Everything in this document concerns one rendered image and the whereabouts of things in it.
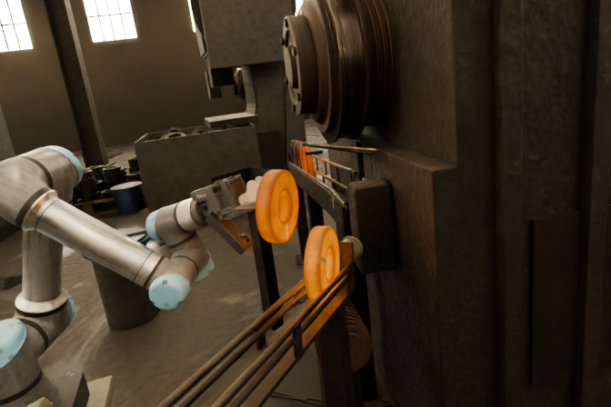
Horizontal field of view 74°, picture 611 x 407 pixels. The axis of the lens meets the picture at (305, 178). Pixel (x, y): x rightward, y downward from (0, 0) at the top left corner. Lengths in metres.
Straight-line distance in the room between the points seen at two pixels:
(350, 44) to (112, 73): 10.73
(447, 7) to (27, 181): 0.89
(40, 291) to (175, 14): 10.48
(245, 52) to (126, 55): 7.91
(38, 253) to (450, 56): 1.03
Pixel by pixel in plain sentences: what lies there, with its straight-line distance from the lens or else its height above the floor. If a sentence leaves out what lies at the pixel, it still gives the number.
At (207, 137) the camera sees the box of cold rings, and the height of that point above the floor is 0.70.
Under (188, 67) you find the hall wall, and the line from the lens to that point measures 11.28.
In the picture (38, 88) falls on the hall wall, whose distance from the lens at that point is 12.16.
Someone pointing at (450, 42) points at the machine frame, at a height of 1.11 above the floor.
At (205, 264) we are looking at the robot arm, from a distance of 1.04.
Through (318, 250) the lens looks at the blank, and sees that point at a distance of 0.78.
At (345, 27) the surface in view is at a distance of 1.05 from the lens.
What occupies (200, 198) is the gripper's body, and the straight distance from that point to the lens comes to 0.94.
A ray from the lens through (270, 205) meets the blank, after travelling 0.79.
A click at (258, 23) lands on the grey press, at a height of 1.61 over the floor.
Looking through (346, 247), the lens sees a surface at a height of 0.71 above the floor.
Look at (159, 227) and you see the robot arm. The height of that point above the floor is 0.78.
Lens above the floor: 1.08
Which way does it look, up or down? 14 degrees down
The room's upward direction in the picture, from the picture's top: 7 degrees counter-clockwise
